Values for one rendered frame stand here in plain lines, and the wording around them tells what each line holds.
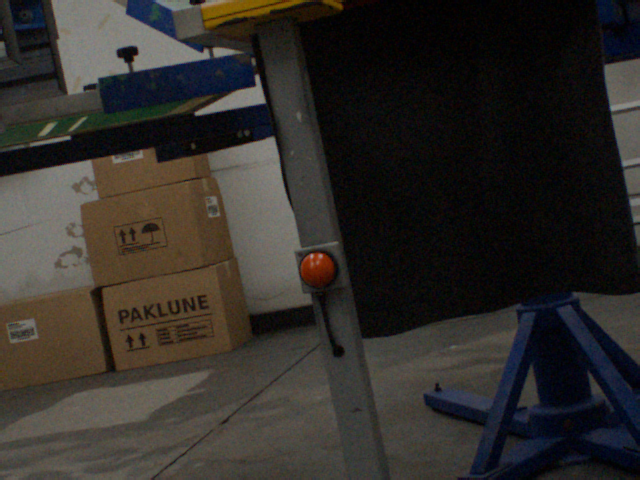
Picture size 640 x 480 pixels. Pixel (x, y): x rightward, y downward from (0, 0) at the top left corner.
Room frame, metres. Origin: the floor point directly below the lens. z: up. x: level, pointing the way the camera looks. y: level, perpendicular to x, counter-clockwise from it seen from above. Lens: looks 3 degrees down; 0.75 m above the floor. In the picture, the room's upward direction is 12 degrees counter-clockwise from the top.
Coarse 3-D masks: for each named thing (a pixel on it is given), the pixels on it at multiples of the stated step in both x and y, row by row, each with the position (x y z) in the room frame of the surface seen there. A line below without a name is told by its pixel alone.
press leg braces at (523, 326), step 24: (528, 312) 2.92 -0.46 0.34; (528, 336) 2.87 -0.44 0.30; (576, 336) 2.83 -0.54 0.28; (600, 336) 3.08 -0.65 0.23; (528, 360) 2.85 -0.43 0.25; (600, 360) 2.78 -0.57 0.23; (624, 360) 3.14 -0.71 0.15; (504, 384) 2.81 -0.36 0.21; (600, 384) 2.76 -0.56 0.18; (624, 384) 2.73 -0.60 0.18; (504, 408) 2.77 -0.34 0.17; (624, 408) 2.68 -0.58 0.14; (504, 432) 2.75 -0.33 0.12; (480, 456) 2.72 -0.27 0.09
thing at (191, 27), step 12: (348, 0) 1.59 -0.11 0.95; (360, 0) 1.60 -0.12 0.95; (180, 12) 1.63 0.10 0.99; (192, 12) 1.63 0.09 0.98; (180, 24) 1.63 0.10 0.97; (192, 24) 1.63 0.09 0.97; (180, 36) 1.63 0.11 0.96; (192, 36) 1.63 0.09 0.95; (204, 36) 1.65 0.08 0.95; (216, 36) 1.68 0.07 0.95; (228, 48) 1.84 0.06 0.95; (240, 48) 1.88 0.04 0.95; (252, 48) 1.90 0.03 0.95
